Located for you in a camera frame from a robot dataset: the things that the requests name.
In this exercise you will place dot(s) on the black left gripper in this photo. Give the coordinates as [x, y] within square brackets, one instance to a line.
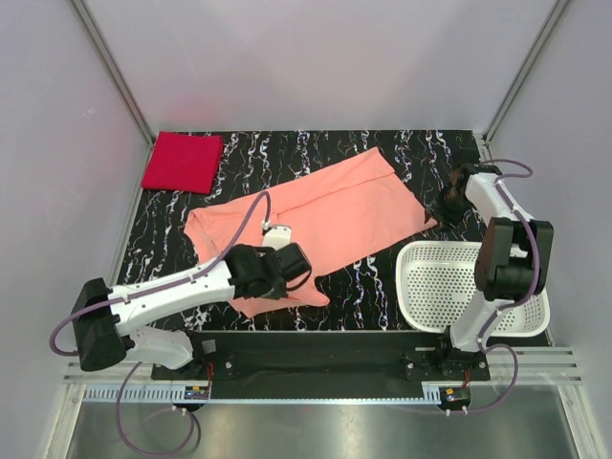
[280, 292]

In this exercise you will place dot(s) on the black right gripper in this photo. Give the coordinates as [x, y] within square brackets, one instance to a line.
[439, 211]

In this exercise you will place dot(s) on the salmon pink t shirt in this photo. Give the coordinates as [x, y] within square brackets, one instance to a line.
[338, 216]

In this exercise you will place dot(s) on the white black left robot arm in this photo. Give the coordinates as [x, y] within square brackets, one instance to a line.
[112, 324]

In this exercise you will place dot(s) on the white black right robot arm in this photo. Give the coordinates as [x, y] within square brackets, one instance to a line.
[514, 257]

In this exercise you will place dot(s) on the white perforated plastic basket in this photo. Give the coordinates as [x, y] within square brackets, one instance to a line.
[435, 285]

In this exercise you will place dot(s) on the folded red t shirt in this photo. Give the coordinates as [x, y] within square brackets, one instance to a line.
[182, 162]

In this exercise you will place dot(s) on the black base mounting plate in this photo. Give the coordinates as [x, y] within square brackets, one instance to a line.
[326, 362]

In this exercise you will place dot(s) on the white slotted cable duct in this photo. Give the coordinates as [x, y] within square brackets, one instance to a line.
[188, 394]

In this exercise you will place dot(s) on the left aluminium frame post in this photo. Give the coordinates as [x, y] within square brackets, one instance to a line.
[94, 34]

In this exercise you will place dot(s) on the aluminium frame post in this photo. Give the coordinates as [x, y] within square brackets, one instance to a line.
[528, 64]
[94, 34]

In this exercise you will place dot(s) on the right aluminium frame post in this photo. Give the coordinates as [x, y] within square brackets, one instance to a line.
[528, 64]

